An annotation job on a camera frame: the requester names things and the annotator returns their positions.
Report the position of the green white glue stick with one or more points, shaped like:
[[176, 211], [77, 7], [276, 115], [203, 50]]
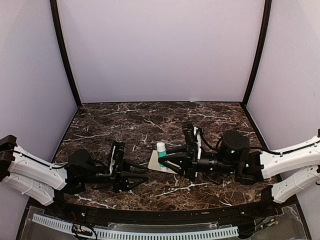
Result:
[[161, 152]]

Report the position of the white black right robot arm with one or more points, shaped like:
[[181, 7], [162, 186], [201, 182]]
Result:
[[233, 155]]

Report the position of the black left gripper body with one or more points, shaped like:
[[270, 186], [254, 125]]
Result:
[[116, 179]]

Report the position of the white slotted cable duct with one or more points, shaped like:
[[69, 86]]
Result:
[[121, 231]]

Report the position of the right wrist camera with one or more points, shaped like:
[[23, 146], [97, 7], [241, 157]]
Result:
[[193, 139]]

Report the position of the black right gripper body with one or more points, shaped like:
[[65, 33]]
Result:
[[190, 170]]

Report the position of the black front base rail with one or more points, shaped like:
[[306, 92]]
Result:
[[126, 211]]

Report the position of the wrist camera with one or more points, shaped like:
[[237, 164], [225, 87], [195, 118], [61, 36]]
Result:
[[193, 139], [115, 156]]

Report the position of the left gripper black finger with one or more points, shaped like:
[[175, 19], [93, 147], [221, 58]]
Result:
[[133, 167], [132, 180]]

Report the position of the black enclosure frame post right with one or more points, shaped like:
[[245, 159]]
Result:
[[259, 51]]

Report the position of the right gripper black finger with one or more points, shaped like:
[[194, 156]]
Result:
[[172, 166], [175, 154]]

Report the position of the black enclosure frame post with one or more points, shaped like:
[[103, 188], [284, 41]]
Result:
[[63, 51], [259, 51]]

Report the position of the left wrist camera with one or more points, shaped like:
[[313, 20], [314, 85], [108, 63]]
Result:
[[115, 156]]

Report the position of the black enclosure frame post left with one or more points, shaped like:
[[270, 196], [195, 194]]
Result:
[[63, 51]]

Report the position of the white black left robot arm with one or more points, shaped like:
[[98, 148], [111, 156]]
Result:
[[46, 182]]

